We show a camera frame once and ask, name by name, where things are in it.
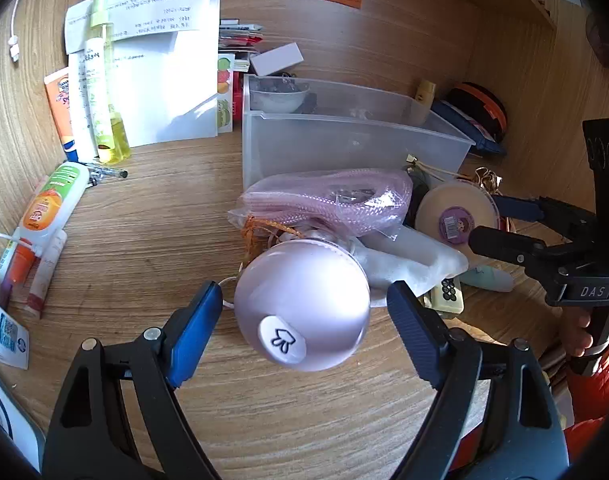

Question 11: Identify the white small box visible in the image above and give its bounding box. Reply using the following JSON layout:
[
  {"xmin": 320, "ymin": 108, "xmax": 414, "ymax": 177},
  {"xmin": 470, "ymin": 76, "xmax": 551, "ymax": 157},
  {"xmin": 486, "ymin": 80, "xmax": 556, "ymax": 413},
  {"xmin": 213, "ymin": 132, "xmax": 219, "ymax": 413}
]
[{"xmin": 249, "ymin": 43, "xmax": 304, "ymax": 77}]

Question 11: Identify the clear pen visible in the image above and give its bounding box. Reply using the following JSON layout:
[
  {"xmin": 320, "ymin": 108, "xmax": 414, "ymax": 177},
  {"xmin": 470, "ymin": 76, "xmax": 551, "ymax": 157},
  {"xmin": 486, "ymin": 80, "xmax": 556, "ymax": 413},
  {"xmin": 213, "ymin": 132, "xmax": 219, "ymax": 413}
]
[{"xmin": 77, "ymin": 160, "xmax": 129, "ymax": 182}]

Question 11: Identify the stack of small packets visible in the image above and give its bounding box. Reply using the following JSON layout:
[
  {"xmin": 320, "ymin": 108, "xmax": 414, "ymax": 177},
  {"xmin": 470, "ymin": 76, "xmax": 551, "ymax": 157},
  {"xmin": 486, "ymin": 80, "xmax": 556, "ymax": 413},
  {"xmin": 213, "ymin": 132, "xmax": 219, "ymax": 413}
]
[{"xmin": 218, "ymin": 19, "xmax": 265, "ymax": 54}]

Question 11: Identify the orange gold tassel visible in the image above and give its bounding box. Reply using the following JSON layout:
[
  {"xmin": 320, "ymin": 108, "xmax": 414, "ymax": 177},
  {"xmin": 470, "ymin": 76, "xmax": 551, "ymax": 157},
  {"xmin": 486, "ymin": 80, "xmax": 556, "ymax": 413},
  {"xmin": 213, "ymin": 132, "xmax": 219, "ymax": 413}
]
[{"xmin": 242, "ymin": 215, "xmax": 305, "ymax": 261}]

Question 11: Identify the pink and red tube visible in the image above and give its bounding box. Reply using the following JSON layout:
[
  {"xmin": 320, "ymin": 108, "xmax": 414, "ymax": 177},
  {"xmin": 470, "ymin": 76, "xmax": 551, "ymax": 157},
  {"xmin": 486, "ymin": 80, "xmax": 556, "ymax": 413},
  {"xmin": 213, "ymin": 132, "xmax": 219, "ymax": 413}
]
[{"xmin": 24, "ymin": 230, "xmax": 68, "ymax": 318}]

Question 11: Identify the orange and purple tube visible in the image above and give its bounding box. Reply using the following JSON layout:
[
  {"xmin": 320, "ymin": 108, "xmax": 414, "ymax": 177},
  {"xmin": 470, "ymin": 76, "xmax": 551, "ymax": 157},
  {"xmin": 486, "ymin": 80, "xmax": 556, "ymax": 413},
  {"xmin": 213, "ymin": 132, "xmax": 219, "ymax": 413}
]
[{"xmin": 0, "ymin": 240, "xmax": 35, "ymax": 311}]

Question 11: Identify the translucent white bowl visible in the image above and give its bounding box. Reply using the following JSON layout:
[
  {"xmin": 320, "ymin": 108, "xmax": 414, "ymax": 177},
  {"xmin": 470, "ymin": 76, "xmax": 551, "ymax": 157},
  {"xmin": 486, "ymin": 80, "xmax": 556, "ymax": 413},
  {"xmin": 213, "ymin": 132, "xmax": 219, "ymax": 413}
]
[{"xmin": 248, "ymin": 79, "xmax": 311, "ymax": 115}]

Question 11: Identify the cream small keypad device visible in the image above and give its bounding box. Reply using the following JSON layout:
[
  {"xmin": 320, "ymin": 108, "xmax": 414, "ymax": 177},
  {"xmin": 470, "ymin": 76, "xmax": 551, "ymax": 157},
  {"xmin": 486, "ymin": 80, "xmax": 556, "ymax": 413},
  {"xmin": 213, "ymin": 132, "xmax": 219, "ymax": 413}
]
[{"xmin": 432, "ymin": 276, "xmax": 466, "ymax": 316}]

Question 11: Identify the white printed card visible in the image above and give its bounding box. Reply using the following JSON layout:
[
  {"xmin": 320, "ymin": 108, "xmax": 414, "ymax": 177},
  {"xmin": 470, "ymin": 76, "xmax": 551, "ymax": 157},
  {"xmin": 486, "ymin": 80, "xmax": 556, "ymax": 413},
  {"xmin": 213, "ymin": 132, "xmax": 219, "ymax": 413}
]
[{"xmin": 0, "ymin": 290, "xmax": 30, "ymax": 371}]

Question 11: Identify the person's right hand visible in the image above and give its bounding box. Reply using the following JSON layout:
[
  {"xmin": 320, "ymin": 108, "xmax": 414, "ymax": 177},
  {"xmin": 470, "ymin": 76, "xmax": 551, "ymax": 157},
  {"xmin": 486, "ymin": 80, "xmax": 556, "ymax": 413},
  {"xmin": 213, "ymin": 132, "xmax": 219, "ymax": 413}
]
[{"xmin": 559, "ymin": 306, "xmax": 593, "ymax": 359}]

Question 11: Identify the green and orange tube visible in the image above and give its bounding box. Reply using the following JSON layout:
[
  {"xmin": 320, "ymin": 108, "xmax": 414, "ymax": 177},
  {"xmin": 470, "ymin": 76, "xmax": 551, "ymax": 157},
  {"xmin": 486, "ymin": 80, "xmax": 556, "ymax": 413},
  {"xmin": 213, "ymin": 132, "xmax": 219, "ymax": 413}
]
[{"xmin": 12, "ymin": 161, "xmax": 90, "ymax": 251}]

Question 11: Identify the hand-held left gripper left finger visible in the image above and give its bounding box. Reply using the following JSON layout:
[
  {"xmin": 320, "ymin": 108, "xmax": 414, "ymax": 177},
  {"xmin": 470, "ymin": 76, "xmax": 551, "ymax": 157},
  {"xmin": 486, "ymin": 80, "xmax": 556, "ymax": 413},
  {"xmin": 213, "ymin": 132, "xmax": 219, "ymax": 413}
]
[{"xmin": 42, "ymin": 280, "xmax": 222, "ymax": 480}]

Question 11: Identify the cream tape roll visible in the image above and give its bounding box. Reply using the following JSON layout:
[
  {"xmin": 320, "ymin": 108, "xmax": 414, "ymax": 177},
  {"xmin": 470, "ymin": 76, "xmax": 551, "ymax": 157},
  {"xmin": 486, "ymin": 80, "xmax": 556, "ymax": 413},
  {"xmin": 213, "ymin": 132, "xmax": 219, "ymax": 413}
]
[{"xmin": 415, "ymin": 180, "xmax": 500, "ymax": 248}]

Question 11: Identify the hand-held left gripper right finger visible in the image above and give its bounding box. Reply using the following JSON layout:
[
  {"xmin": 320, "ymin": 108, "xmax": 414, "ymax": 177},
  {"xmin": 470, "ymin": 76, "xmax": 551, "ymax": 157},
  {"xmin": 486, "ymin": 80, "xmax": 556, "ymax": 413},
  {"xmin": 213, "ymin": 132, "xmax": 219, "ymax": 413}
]
[{"xmin": 386, "ymin": 281, "xmax": 570, "ymax": 480}]

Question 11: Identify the white package with black circle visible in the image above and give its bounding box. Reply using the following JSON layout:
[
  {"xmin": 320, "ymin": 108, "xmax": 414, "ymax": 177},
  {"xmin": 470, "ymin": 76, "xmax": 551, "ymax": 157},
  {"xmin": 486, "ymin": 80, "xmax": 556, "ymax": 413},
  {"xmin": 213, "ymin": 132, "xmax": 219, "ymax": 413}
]
[{"xmin": 0, "ymin": 365, "xmax": 46, "ymax": 472}]

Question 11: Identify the clear plastic bin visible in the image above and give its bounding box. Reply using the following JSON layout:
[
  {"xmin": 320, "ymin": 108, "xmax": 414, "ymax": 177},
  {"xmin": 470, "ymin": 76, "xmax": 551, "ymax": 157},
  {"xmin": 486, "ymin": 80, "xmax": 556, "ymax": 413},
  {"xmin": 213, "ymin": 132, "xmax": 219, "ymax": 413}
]
[{"xmin": 242, "ymin": 74, "xmax": 476, "ymax": 196}]

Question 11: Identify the wooden desktop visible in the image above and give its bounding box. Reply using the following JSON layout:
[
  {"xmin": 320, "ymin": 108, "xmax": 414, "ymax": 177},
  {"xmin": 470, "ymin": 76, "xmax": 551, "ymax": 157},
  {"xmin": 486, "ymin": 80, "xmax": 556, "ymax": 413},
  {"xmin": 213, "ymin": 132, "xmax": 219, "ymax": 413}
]
[{"xmin": 0, "ymin": 0, "xmax": 600, "ymax": 480}]

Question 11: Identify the yellow spray bottle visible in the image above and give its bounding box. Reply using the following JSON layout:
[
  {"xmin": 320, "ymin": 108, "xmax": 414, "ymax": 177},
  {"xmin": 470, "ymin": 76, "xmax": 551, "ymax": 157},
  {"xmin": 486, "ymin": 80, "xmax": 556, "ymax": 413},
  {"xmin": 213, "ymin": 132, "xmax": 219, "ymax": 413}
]
[{"xmin": 84, "ymin": 0, "xmax": 131, "ymax": 165}]

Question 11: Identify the black and orange round case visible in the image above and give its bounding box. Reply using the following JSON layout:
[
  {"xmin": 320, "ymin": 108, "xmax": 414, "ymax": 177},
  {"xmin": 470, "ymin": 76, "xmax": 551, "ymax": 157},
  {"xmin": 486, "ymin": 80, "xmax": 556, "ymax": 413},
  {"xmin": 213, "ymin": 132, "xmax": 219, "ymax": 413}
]
[{"xmin": 445, "ymin": 81, "xmax": 509, "ymax": 146}]

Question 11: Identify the white tube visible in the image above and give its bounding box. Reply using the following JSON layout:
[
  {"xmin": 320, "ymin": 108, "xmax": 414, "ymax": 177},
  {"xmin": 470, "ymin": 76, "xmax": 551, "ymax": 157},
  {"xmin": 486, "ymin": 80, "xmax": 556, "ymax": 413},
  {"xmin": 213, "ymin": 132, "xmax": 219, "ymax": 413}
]
[{"xmin": 68, "ymin": 52, "xmax": 99, "ymax": 161}]

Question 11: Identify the fruit print notepad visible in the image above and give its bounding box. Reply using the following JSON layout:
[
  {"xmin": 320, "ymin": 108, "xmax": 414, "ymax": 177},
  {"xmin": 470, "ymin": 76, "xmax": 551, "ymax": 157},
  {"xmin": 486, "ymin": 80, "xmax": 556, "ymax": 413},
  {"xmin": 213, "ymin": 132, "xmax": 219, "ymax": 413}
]
[{"xmin": 217, "ymin": 52, "xmax": 235, "ymax": 133}]

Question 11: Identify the pink mesh item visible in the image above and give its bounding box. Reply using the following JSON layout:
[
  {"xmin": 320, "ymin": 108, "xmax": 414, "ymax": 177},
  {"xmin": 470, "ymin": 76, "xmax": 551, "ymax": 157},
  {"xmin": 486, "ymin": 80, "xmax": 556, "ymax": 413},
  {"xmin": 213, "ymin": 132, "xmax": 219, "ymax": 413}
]
[{"xmin": 228, "ymin": 169, "xmax": 414, "ymax": 241}]

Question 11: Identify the printed white paper sheet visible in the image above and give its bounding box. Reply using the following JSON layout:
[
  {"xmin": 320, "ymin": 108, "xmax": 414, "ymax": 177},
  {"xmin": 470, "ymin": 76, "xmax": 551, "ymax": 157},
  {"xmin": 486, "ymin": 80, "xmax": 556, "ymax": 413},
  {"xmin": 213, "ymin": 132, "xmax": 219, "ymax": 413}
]
[{"xmin": 64, "ymin": 0, "xmax": 221, "ymax": 54}]

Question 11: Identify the blank white paper sheet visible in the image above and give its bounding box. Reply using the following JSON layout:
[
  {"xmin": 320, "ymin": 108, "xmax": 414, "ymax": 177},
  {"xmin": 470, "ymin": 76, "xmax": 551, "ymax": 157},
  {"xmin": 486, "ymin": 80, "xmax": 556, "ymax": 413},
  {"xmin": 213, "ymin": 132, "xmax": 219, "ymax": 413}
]
[{"xmin": 104, "ymin": 30, "xmax": 220, "ymax": 148}]

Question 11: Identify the person's red clothing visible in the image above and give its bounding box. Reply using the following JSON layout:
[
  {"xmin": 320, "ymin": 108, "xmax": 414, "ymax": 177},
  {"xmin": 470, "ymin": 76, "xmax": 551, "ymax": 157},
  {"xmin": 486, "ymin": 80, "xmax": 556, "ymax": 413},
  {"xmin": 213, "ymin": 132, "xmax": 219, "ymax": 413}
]
[{"xmin": 455, "ymin": 305, "xmax": 609, "ymax": 476}]

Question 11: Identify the blue pencil case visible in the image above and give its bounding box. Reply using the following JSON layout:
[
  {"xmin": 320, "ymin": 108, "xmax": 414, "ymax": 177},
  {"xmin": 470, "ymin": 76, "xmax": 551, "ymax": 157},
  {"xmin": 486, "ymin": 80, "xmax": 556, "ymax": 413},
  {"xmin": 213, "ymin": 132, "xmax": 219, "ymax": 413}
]
[{"xmin": 431, "ymin": 99, "xmax": 508, "ymax": 157}]

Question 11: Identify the long white cable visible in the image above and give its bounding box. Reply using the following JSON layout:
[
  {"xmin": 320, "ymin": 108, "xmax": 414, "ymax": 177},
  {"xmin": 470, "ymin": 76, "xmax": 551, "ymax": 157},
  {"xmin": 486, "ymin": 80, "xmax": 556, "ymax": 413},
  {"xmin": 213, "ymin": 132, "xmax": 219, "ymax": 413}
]
[{"xmin": 0, "ymin": 226, "xmax": 34, "ymax": 247}]

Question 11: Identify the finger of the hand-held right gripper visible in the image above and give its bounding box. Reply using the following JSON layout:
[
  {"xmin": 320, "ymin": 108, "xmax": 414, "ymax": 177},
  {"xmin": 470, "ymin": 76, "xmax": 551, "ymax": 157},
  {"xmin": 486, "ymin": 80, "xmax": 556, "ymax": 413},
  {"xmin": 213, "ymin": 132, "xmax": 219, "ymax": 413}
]
[
  {"xmin": 492, "ymin": 194, "xmax": 599, "ymax": 246},
  {"xmin": 469, "ymin": 226, "xmax": 575, "ymax": 281}
]

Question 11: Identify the pink round device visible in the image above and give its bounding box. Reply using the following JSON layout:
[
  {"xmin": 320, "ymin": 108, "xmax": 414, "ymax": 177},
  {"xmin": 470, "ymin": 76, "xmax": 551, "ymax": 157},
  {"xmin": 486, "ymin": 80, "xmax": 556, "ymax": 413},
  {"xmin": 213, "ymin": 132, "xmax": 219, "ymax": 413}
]
[{"xmin": 233, "ymin": 237, "xmax": 371, "ymax": 372}]

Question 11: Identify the white cable with connector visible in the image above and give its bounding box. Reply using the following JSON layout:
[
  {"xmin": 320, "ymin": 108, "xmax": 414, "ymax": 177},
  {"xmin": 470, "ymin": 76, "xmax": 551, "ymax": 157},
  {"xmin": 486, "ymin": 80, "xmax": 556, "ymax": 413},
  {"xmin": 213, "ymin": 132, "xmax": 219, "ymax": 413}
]
[{"xmin": 8, "ymin": 0, "xmax": 26, "ymax": 64}]

